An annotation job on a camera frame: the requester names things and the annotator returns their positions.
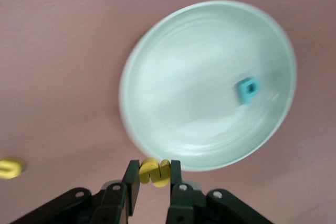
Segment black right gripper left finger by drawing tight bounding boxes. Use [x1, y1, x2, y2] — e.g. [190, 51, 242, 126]
[10, 159, 142, 224]

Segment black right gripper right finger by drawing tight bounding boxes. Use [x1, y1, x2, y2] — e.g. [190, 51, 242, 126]
[165, 159, 275, 224]

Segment yellow foam number 2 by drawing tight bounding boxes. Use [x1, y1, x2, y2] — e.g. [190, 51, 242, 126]
[139, 157, 172, 188]

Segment yellow foam letter u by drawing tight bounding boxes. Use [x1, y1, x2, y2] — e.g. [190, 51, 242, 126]
[0, 157, 24, 179]

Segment teal foam letter p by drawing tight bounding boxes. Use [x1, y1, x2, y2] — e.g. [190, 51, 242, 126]
[237, 77, 260, 105]

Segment light green plate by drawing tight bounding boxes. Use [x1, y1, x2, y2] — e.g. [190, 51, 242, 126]
[118, 0, 297, 174]

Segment brown table cover sheet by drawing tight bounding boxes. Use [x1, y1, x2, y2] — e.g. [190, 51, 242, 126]
[0, 0, 336, 224]

